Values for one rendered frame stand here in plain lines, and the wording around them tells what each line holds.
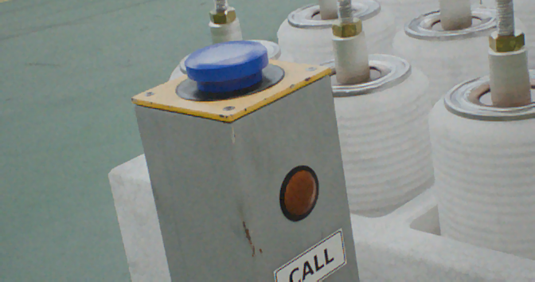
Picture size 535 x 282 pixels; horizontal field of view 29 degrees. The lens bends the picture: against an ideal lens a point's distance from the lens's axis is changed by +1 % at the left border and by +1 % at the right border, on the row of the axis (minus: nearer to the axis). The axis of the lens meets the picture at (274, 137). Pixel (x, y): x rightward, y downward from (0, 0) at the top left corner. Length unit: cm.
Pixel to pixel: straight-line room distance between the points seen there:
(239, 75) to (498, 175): 18
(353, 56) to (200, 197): 21
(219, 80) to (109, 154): 89
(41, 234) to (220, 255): 69
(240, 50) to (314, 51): 32
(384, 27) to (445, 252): 27
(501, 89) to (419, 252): 10
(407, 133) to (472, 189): 8
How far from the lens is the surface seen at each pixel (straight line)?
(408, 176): 67
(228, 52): 50
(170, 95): 50
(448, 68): 74
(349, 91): 65
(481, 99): 62
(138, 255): 82
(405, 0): 90
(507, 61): 60
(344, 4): 67
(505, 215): 60
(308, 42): 81
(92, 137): 145
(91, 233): 115
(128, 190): 79
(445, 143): 60
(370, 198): 67
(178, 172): 50
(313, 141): 50
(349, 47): 67
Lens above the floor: 46
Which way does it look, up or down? 21 degrees down
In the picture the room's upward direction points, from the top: 9 degrees counter-clockwise
